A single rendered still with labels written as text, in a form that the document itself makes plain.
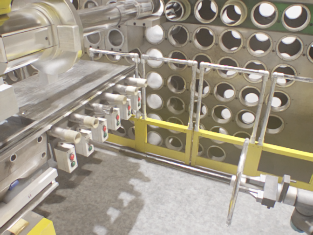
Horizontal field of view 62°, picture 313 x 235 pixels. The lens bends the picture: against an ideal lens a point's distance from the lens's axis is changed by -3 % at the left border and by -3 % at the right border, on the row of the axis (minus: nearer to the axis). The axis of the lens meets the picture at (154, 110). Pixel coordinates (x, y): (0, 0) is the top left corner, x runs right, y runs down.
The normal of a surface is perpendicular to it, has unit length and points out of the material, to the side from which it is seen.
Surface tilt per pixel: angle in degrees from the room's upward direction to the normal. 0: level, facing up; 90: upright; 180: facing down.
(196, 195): 0
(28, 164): 90
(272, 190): 7
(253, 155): 90
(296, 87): 90
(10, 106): 90
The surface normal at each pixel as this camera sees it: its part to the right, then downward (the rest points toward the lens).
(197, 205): 0.00, -0.88
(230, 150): -0.40, 0.42
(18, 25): 0.70, -0.43
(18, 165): 0.91, 0.19
